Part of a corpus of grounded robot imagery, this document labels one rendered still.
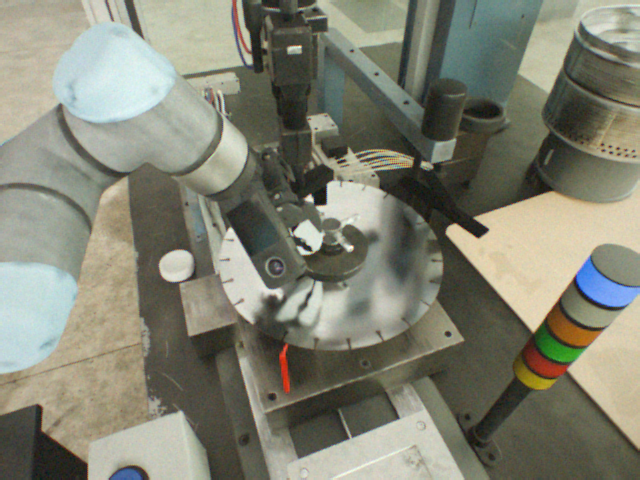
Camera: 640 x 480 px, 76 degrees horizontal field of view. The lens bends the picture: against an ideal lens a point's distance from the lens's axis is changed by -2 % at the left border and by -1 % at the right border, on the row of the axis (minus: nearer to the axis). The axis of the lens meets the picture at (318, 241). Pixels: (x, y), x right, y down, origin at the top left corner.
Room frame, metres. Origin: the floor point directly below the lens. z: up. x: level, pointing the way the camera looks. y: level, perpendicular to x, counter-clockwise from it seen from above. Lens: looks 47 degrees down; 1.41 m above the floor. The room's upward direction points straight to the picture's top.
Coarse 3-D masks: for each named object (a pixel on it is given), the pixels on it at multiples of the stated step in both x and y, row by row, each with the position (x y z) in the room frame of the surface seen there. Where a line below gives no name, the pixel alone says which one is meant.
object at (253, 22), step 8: (248, 0) 0.46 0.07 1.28; (256, 0) 0.46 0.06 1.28; (248, 8) 0.46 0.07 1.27; (256, 8) 0.46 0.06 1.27; (248, 16) 0.46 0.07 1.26; (256, 16) 0.46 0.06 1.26; (248, 24) 0.46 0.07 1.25; (256, 24) 0.46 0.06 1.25; (256, 32) 0.46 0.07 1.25; (256, 40) 0.46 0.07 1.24; (256, 48) 0.46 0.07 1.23; (256, 56) 0.46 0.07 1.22; (256, 64) 0.46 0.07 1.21; (256, 72) 0.46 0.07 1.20
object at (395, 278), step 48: (336, 192) 0.55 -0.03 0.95; (384, 192) 0.55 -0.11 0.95; (384, 240) 0.44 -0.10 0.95; (432, 240) 0.44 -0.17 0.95; (240, 288) 0.35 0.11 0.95; (288, 288) 0.35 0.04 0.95; (336, 288) 0.35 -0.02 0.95; (384, 288) 0.35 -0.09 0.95; (432, 288) 0.35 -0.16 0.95; (288, 336) 0.27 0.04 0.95; (336, 336) 0.27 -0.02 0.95; (384, 336) 0.27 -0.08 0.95
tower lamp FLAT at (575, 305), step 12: (576, 288) 0.21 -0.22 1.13; (564, 300) 0.22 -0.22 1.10; (576, 300) 0.21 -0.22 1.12; (588, 300) 0.20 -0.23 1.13; (564, 312) 0.21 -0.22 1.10; (576, 312) 0.20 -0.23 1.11; (588, 312) 0.20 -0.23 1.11; (600, 312) 0.19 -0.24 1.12; (612, 312) 0.19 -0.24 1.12; (588, 324) 0.19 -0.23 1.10; (600, 324) 0.19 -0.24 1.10
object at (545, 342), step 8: (544, 320) 0.22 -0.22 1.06; (536, 328) 0.23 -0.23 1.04; (544, 328) 0.22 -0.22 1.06; (536, 336) 0.22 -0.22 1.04; (544, 336) 0.21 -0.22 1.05; (552, 336) 0.20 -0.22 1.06; (536, 344) 0.21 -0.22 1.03; (544, 344) 0.21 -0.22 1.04; (552, 344) 0.20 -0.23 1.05; (560, 344) 0.20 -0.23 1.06; (544, 352) 0.20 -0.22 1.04; (552, 352) 0.20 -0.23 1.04; (560, 352) 0.19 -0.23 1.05; (568, 352) 0.19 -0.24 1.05; (576, 352) 0.19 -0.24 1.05; (552, 360) 0.19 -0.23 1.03; (560, 360) 0.19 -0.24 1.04; (568, 360) 0.19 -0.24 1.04
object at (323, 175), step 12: (288, 48) 0.45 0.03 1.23; (300, 48) 0.45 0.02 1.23; (300, 168) 0.47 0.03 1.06; (324, 168) 0.52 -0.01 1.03; (300, 180) 0.47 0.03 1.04; (312, 180) 0.49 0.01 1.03; (324, 180) 0.50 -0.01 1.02; (300, 192) 0.46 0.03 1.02; (312, 192) 0.48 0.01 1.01; (324, 192) 0.50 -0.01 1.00; (324, 204) 0.50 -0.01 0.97
